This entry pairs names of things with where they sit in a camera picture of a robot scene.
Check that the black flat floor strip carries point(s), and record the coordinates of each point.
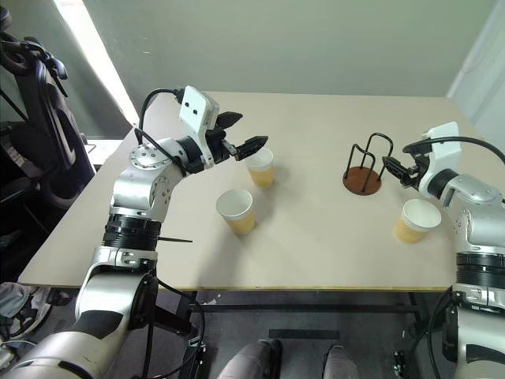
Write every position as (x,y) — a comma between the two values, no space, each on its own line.
(304,334)

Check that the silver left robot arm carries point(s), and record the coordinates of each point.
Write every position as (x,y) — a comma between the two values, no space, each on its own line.
(134,185)

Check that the white and tan paper cup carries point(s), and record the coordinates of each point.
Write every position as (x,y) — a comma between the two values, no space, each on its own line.
(262,169)
(236,209)
(416,223)

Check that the grey rounded shape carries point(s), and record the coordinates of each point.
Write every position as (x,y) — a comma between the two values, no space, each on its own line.
(252,361)
(340,363)

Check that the black machine with purple trim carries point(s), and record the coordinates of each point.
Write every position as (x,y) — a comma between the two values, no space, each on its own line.
(51,130)

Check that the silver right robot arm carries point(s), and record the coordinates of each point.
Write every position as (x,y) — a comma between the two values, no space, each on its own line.
(479,221)

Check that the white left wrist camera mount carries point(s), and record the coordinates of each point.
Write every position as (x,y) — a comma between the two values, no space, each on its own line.
(195,108)

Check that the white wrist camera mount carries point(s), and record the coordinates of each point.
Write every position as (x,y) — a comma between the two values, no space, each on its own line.
(195,108)
(446,146)

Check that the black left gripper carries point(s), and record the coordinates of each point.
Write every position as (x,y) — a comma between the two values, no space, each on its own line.
(219,148)

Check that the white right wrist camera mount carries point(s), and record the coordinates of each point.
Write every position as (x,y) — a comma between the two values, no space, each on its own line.
(446,146)

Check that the thin black pointed stick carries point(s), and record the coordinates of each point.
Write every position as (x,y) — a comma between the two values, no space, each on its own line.
(175,239)

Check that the person's grey sneaker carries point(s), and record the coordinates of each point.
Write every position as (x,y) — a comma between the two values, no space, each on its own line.
(23,316)

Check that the black table frame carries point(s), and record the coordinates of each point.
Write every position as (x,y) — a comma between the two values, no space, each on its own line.
(300,304)

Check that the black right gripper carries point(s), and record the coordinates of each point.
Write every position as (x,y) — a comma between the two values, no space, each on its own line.
(419,167)

